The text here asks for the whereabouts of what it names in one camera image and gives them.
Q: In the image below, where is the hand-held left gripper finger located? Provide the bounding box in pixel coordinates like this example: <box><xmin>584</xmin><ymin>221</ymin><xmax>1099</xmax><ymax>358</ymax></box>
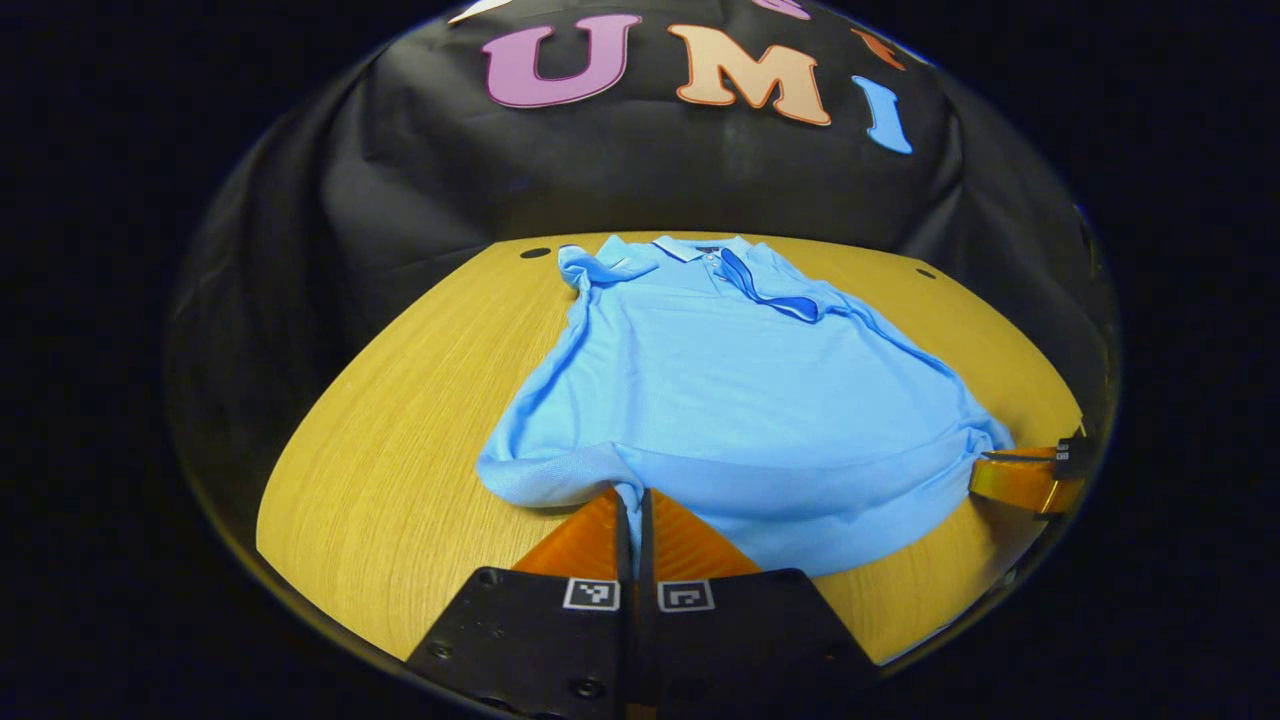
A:
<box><xmin>405</xmin><ymin>488</ymin><xmax>633</xmax><ymax>720</ymax></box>
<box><xmin>640</xmin><ymin>488</ymin><xmax>881</xmax><ymax>720</ymax></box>

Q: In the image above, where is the light blue T-shirt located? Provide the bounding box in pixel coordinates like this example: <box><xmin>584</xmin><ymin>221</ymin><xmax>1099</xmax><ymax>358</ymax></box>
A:
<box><xmin>475</xmin><ymin>235</ymin><xmax>1016</xmax><ymax>579</ymax></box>

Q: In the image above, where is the black backdrop cloth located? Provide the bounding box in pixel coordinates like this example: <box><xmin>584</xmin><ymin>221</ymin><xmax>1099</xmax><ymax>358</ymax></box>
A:
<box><xmin>165</xmin><ymin>0</ymin><xmax>1121</xmax><ymax>501</ymax></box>

